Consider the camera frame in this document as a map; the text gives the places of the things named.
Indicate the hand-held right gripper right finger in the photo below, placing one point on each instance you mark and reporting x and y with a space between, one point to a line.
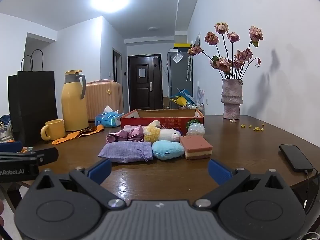
220 171

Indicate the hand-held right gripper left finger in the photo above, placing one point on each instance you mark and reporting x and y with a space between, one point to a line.
100 170

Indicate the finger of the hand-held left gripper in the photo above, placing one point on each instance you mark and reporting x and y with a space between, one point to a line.
10 146
47 155

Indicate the pink layered sponge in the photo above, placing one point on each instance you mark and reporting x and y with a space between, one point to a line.
196 146

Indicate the blue plush toy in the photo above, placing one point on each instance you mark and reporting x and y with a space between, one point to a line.
166 150

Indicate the yellow white hamster plush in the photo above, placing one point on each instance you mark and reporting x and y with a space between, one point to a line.
162 134

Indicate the red cardboard box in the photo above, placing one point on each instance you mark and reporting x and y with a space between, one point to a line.
172 122

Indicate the drinking glass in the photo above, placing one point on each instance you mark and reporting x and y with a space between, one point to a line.
5 132

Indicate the yellow mug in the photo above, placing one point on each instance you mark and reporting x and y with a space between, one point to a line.
55 129

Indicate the orange plastic tool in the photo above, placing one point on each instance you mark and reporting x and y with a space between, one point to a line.
75 135

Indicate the pink satin pouch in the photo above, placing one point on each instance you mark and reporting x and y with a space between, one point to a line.
125 135

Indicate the black paper bag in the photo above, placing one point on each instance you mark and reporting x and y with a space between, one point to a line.
32 105

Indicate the clear bag of white filling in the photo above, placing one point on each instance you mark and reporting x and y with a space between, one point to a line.
196 130

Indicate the blue tissue pack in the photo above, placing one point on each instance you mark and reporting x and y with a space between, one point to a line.
108 119

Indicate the scattered yellow petal crumbs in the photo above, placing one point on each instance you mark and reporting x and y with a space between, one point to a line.
256 128

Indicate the yellow thermos jug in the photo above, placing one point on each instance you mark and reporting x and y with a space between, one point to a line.
74 105

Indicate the white sponge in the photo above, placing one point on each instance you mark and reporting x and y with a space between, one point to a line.
155 123

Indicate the pink ceramic vase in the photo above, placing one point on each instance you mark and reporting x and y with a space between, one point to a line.
232 100

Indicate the peach suitcase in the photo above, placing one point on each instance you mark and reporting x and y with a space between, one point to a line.
102 97

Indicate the black smartphone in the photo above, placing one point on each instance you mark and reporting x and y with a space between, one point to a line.
296 157

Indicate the blue and yellow bags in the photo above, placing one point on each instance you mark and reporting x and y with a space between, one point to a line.
182 97

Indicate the dark brown door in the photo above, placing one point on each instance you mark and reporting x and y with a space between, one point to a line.
145 85

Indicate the grey refrigerator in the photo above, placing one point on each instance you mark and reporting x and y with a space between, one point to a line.
178 80

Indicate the dried pink rose bouquet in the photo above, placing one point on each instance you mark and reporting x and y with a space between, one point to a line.
225 63

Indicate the yellow box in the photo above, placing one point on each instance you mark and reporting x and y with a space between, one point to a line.
182 45

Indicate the small ceiling lamp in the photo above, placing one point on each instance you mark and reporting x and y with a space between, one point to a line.
153 28

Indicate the round ceiling light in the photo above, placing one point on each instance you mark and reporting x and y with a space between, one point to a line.
110 1

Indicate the framed wall picture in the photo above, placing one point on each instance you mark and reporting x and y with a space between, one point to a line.
198 40

